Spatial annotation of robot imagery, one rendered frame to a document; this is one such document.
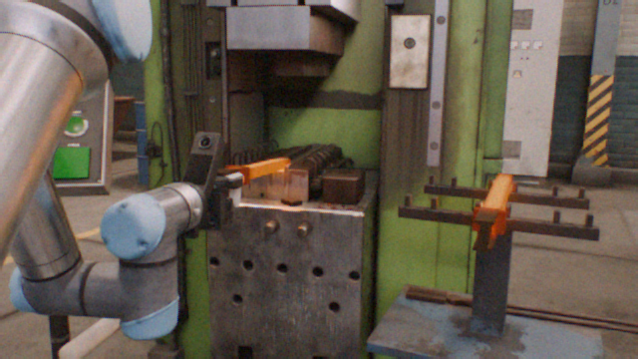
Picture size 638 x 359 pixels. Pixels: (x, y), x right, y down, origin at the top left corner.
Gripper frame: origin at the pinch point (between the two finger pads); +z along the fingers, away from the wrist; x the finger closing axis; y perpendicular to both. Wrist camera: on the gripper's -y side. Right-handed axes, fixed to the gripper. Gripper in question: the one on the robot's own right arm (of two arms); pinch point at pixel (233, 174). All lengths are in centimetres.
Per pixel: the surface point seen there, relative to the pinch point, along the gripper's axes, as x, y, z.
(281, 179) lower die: 1.0, 5.4, 27.5
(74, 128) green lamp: -45.7, -6.2, 15.0
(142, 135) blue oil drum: -277, 32, 416
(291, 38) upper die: 3.5, -27.4, 26.3
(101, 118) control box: -41.3, -8.5, 18.9
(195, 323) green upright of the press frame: -30, 53, 43
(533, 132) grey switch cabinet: 140, 23, 543
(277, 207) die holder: 1.8, 11.0, 21.8
